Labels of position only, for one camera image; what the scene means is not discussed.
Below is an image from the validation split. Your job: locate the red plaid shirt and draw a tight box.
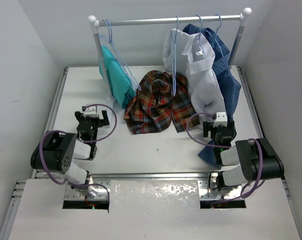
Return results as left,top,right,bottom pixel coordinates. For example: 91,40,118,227
124,70,200,135

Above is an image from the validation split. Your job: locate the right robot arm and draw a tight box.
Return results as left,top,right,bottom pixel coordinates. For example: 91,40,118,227
200,121,284,191

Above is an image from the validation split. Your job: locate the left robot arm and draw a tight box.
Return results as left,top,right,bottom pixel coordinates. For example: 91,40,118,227
30,107,110,187

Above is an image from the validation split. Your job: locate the teal shirt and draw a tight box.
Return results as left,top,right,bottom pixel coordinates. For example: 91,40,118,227
102,45,136,109

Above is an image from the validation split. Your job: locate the blue checked shirt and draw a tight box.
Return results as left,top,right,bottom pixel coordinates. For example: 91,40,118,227
182,23,242,169

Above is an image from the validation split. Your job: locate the blue hanger white shirt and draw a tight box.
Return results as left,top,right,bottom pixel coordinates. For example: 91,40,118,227
196,14,209,54

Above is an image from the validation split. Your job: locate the white clothes rack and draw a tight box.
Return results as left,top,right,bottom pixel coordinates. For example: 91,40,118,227
88,7,252,110

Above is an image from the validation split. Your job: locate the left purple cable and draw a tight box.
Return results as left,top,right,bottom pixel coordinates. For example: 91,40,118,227
39,103,118,216

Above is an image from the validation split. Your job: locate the purple cable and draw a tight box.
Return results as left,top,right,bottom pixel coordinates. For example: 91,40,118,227
39,103,118,216
185,112,266,201

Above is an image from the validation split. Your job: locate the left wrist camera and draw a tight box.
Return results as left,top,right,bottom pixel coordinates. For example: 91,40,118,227
83,105,99,118

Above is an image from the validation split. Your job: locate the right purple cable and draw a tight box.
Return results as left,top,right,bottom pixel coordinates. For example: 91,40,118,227
185,112,266,201

